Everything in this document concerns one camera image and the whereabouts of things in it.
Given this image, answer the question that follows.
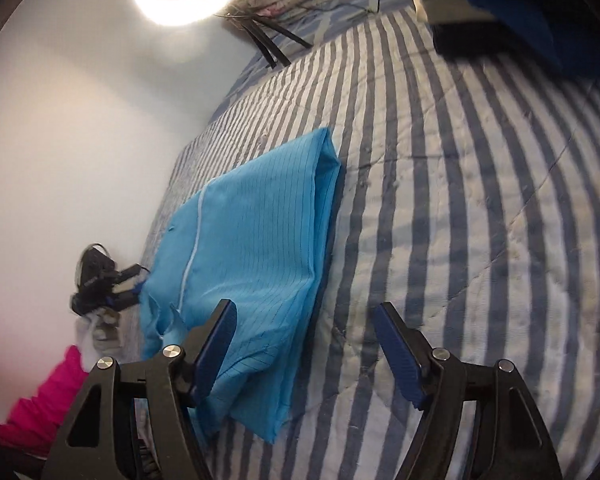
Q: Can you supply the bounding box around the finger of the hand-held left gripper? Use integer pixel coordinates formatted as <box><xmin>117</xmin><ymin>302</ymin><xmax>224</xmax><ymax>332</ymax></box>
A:
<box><xmin>107</xmin><ymin>285</ymin><xmax>145</xmax><ymax>309</ymax></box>
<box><xmin>114</xmin><ymin>263</ymin><xmax>150</xmax><ymax>281</ymax></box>

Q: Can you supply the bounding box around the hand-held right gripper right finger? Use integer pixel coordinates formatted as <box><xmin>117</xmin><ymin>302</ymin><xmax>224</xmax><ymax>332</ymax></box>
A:
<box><xmin>371</xmin><ymin>301</ymin><xmax>565</xmax><ymax>480</ymax></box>

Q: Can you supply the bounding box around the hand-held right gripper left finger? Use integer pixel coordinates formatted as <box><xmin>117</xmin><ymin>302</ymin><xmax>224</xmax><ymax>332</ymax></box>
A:
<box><xmin>42</xmin><ymin>298</ymin><xmax>238</xmax><ymax>480</ymax></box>

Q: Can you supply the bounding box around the light blue jacket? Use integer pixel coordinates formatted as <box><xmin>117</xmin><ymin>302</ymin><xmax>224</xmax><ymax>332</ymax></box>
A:
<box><xmin>139</xmin><ymin>126</ymin><xmax>343</xmax><ymax>445</ymax></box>

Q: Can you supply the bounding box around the person's left forearm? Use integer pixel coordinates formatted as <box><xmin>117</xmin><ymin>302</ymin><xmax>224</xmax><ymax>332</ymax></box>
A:
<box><xmin>0</xmin><ymin>345</ymin><xmax>91</xmax><ymax>458</ymax></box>

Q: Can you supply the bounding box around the person's left hand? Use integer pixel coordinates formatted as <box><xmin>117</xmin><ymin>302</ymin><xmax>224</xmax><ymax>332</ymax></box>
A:
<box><xmin>75</xmin><ymin>307</ymin><xmax>123</xmax><ymax>356</ymax></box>

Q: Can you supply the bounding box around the blue white striped blanket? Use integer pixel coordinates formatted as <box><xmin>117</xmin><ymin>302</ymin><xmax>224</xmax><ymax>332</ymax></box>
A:
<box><xmin>130</xmin><ymin>7</ymin><xmax>600</xmax><ymax>480</ymax></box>

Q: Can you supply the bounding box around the black tripod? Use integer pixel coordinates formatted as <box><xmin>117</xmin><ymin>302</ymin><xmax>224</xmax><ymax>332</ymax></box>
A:
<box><xmin>215</xmin><ymin>7</ymin><xmax>313</xmax><ymax>70</ymax></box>

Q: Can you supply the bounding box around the folded blue garment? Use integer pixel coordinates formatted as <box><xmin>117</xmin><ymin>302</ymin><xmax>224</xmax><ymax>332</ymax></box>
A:
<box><xmin>465</xmin><ymin>0</ymin><xmax>576</xmax><ymax>78</ymax></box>

